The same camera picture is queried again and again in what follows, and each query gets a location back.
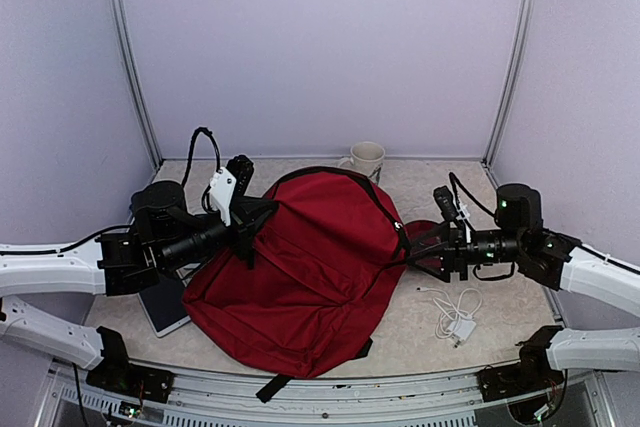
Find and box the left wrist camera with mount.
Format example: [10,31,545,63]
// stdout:
[203,154,254,227]

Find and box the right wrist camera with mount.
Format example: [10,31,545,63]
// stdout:
[433,186,472,242]

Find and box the red student backpack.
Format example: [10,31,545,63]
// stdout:
[183,167,409,402]

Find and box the white patterned ceramic mug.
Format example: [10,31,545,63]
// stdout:
[337,141,386,185]

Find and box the black camera cable loop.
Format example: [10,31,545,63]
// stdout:
[447,171,499,221]

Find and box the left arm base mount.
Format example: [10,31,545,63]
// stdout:
[86,326,174,404]

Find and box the aluminium corner post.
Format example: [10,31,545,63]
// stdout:
[109,0,163,172]
[482,0,535,170]

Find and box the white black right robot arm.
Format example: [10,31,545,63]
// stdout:
[406,174,639,391]

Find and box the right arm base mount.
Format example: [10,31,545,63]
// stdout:
[476,326,566,402]

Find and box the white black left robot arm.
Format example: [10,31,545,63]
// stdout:
[1,181,278,392]

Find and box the left aluminium corner post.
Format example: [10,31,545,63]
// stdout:
[109,0,163,172]

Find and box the right aluminium corner post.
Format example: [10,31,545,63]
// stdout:
[482,0,535,170]

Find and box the white tablet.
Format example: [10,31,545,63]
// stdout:
[137,277,191,338]

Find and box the white charger with cable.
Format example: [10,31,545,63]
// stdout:
[416,286,483,349]

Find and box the red floral plate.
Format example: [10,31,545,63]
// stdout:
[405,220,442,249]

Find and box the aluminium front rail frame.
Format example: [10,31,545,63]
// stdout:
[34,351,616,427]

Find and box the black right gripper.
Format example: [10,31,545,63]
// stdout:
[407,219,526,283]

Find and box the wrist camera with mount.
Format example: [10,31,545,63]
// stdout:
[203,154,254,227]
[433,186,472,242]

